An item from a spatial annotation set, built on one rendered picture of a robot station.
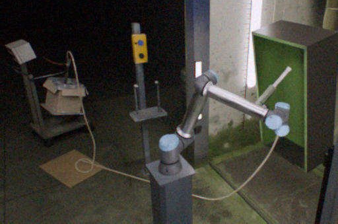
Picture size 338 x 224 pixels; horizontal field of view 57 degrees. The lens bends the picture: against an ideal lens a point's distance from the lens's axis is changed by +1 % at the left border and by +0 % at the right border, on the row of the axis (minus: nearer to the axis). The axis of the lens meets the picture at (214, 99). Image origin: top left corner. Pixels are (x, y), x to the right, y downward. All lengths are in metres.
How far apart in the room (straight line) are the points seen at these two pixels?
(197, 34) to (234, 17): 0.43
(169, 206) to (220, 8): 1.83
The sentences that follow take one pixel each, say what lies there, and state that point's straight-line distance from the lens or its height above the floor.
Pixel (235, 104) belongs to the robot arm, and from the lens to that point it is 1.96.
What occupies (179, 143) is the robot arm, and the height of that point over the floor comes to 0.87.
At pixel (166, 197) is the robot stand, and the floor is 0.50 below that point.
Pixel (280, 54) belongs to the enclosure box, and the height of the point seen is 1.38.
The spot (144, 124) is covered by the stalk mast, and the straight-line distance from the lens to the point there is 3.27.
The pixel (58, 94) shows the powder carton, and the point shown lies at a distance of 4.27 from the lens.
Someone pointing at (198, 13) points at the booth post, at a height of 1.73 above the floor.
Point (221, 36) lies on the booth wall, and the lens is 3.13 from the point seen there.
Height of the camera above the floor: 2.13
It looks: 23 degrees down
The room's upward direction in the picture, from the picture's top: 1 degrees clockwise
